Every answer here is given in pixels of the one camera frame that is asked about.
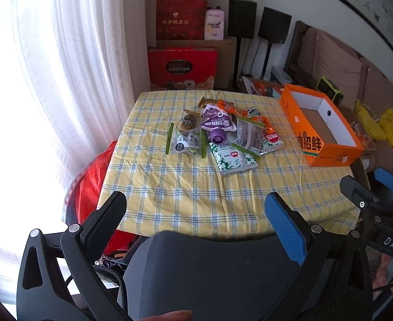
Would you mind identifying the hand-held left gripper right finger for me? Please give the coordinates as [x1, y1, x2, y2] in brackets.
[264, 192, 374, 321]

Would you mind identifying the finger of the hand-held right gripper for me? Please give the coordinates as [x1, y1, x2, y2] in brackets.
[339, 175, 382, 218]
[373, 167, 393, 208]

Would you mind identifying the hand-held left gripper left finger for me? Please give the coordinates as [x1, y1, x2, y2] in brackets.
[17, 190, 127, 321]

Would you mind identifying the orange cardboard box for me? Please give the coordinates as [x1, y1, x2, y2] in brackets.
[279, 83, 365, 168]

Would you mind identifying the gold snack bar packet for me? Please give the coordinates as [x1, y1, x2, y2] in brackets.
[178, 109, 201, 132]

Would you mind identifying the orange snack packet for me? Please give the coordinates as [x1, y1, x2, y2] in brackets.
[216, 99, 239, 115]
[259, 115, 274, 135]

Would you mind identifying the person's left hand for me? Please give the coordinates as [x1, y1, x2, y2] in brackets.
[142, 310, 193, 321]

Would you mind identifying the red plastic bag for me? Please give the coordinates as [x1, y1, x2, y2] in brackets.
[64, 140, 140, 265]

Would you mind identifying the brown sofa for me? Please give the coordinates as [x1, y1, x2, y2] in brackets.
[286, 20, 393, 174]

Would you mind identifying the cluttered cardboard box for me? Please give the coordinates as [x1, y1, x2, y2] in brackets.
[342, 106, 378, 189]

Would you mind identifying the yellow plastic bag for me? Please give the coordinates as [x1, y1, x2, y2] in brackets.
[353, 101, 393, 150]

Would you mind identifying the yellow checkered tablecloth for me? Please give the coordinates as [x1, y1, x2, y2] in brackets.
[96, 90, 361, 240]

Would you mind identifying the green white snack packet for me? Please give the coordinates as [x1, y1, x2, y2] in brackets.
[209, 141, 259, 175]

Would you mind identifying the red label green snack packet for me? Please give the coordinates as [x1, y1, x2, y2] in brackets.
[259, 130, 284, 155]

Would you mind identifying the tan sofa cushion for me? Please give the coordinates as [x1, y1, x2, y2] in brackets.
[312, 29, 365, 91]
[357, 57, 393, 116]

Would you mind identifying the green black device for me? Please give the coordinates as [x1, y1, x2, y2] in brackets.
[317, 76, 344, 105]

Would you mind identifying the grey green wrapped packet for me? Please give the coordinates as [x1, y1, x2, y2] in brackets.
[167, 123, 208, 158]

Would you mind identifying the purple jelly pouch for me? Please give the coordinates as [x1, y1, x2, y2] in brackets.
[200, 105, 238, 145]

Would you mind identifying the white blue box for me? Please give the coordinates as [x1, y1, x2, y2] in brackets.
[269, 66, 295, 85]

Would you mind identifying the open cardboard box with tools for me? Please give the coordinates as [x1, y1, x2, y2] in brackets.
[241, 75, 284, 98]

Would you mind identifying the white sheer curtain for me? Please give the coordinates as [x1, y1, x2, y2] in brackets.
[0, 0, 151, 308]

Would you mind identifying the black speaker stand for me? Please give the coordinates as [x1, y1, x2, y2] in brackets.
[261, 42, 272, 78]
[232, 37, 243, 90]

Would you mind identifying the red chocolate gift box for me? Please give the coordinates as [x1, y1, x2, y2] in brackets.
[147, 47, 218, 91]

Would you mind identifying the large brown cardboard box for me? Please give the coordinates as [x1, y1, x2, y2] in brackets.
[156, 37, 238, 89]

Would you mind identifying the black speaker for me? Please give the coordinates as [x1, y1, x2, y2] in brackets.
[228, 0, 257, 39]
[258, 6, 292, 44]

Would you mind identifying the red gift bag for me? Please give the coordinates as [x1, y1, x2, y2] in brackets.
[156, 0, 208, 41]

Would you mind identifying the white pink tissue pack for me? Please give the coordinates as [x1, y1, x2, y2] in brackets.
[204, 6, 226, 40]

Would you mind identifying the framed wall painting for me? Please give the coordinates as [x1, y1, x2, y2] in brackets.
[298, 0, 393, 57]

